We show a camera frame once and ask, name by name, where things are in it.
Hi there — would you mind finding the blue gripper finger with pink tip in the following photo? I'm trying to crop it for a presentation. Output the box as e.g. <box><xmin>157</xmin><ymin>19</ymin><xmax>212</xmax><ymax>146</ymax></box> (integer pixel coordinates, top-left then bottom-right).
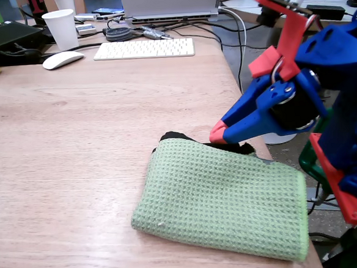
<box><xmin>207</xmin><ymin>74</ymin><xmax>277</xmax><ymax>133</ymax></box>
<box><xmin>206</xmin><ymin>81</ymin><xmax>300</xmax><ymax>146</ymax></box>

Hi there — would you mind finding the blue gripper body, black motor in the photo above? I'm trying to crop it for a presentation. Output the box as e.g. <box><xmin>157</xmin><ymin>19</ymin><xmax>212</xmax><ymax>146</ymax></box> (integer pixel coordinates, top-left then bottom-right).
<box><xmin>267</xmin><ymin>67</ymin><xmax>331</xmax><ymax>138</ymax></box>

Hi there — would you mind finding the green waffle cloth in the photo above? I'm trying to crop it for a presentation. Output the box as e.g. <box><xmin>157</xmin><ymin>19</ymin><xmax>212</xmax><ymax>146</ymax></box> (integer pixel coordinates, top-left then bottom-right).
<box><xmin>125</xmin><ymin>122</ymin><xmax>313</xmax><ymax>268</ymax></box>

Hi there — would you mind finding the grey floor plate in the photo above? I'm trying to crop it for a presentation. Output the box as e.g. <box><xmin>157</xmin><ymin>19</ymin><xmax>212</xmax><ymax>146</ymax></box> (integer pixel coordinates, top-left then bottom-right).
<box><xmin>307</xmin><ymin>198</ymin><xmax>340</xmax><ymax>214</ymax></box>

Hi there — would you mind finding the black power adapter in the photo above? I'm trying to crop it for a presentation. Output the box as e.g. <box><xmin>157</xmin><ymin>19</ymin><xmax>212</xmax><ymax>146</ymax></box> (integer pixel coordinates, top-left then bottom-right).
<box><xmin>306</xmin><ymin>2</ymin><xmax>347</xmax><ymax>24</ymax></box>

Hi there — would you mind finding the white keyboard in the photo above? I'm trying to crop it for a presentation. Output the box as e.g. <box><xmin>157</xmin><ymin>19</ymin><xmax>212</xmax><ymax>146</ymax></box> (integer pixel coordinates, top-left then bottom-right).
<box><xmin>92</xmin><ymin>36</ymin><xmax>196</xmax><ymax>64</ymax></box>

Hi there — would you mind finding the round black disc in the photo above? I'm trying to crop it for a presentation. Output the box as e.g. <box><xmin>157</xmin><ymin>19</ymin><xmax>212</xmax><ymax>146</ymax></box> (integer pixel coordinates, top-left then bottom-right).
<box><xmin>105</xmin><ymin>26</ymin><xmax>135</xmax><ymax>43</ymax></box>

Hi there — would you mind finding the blue smartphone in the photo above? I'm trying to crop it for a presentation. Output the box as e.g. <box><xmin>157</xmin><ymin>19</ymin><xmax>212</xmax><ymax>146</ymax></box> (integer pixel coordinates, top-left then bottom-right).
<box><xmin>91</xmin><ymin>6</ymin><xmax>125</xmax><ymax>17</ymax></box>

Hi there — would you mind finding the small silver box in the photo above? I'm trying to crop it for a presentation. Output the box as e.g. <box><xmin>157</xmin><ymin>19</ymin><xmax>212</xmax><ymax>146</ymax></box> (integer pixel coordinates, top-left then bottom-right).
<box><xmin>75</xmin><ymin>22</ymin><xmax>98</xmax><ymax>37</ymax></box>

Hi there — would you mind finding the white flat hub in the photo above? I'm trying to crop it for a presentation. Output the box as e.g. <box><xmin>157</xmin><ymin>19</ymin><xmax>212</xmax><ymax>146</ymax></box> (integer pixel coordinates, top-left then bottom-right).
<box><xmin>73</xmin><ymin>12</ymin><xmax>101</xmax><ymax>23</ymax></box>

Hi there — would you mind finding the white computer mouse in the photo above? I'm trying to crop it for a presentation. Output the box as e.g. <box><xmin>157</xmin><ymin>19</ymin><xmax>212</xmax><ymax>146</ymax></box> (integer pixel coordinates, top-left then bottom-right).
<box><xmin>41</xmin><ymin>50</ymin><xmax>86</xmax><ymax>71</ymax></box>

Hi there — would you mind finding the white paper cup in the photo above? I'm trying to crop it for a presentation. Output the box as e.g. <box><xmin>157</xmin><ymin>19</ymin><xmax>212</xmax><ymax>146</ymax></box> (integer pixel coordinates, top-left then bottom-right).
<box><xmin>51</xmin><ymin>0</ymin><xmax>76</xmax><ymax>13</ymax></box>
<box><xmin>40</xmin><ymin>7</ymin><xmax>80</xmax><ymax>53</ymax></box>

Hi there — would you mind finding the black bottle, red letter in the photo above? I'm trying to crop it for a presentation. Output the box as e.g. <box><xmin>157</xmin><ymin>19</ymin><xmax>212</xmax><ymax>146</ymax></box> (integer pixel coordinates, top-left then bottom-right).
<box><xmin>25</xmin><ymin>0</ymin><xmax>51</xmax><ymax>26</ymax></box>

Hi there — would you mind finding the black box device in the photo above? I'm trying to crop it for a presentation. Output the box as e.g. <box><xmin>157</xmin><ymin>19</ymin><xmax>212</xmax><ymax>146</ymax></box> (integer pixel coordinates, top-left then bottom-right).
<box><xmin>0</xmin><ymin>19</ymin><xmax>48</xmax><ymax>67</ymax></box>

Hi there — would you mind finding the white servo wire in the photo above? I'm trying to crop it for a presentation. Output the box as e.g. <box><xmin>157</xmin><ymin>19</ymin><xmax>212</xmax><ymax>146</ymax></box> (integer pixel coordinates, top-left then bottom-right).
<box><xmin>269</xmin><ymin>56</ymin><xmax>287</xmax><ymax>84</ymax></box>

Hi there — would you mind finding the white cable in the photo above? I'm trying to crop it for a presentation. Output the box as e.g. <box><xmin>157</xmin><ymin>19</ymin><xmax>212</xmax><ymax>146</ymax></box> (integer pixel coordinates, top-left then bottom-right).
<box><xmin>218</xmin><ymin>6</ymin><xmax>252</xmax><ymax>97</ymax></box>

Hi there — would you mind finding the red wrist camera mount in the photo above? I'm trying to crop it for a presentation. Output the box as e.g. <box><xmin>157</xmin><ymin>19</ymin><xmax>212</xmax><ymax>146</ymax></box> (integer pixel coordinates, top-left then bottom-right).
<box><xmin>243</xmin><ymin>0</ymin><xmax>327</xmax><ymax>86</ymax></box>

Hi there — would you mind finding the thin black adapter cable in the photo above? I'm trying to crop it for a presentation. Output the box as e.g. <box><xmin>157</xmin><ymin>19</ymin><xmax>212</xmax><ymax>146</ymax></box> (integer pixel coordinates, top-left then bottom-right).
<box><xmin>188</xmin><ymin>16</ymin><xmax>265</xmax><ymax>35</ymax></box>

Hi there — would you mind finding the white round pedestal table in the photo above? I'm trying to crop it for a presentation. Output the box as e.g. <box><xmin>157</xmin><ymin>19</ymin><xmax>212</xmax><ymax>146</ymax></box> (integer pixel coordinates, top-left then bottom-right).
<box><xmin>221</xmin><ymin>0</ymin><xmax>357</xmax><ymax>149</ymax></box>

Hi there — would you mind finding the grey cable adapter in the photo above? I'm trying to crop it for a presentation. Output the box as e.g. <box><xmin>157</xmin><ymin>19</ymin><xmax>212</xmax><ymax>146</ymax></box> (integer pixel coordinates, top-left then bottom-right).
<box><xmin>141</xmin><ymin>23</ymin><xmax>174</xmax><ymax>42</ymax></box>

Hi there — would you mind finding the black desk cable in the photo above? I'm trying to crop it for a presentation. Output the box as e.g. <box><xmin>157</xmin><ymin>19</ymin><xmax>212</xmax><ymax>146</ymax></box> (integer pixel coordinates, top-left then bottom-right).
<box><xmin>39</xmin><ymin>42</ymin><xmax>103</xmax><ymax>57</ymax></box>

